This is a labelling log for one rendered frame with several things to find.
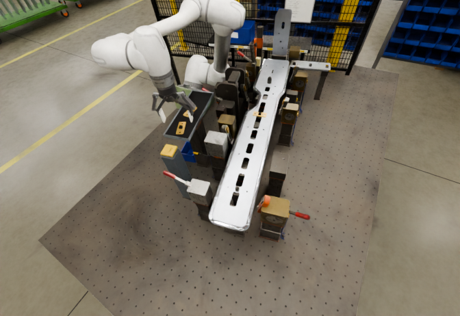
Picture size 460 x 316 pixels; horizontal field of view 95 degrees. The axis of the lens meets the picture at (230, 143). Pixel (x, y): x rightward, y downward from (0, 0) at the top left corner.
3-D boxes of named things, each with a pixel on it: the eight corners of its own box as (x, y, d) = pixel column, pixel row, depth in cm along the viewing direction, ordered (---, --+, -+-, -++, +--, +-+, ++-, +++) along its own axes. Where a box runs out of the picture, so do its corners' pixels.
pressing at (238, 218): (253, 235, 88) (253, 234, 87) (203, 221, 94) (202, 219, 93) (291, 61, 170) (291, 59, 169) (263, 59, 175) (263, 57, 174)
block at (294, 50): (292, 89, 193) (300, 50, 165) (283, 88, 195) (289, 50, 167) (294, 84, 197) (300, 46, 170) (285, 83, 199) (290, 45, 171)
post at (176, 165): (193, 200, 131) (173, 160, 97) (182, 198, 133) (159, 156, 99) (198, 189, 136) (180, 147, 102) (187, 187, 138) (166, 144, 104)
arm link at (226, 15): (210, 71, 183) (235, 77, 184) (205, 87, 179) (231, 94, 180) (211, -16, 109) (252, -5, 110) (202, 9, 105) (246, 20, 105)
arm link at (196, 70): (186, 81, 183) (191, 54, 178) (207, 86, 183) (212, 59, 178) (181, 79, 167) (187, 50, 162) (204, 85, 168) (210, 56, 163)
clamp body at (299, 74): (302, 115, 171) (311, 78, 144) (287, 113, 174) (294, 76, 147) (302, 110, 175) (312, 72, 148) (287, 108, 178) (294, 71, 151)
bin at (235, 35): (250, 44, 184) (250, 29, 174) (218, 41, 192) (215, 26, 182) (255, 35, 193) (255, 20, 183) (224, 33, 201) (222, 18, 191)
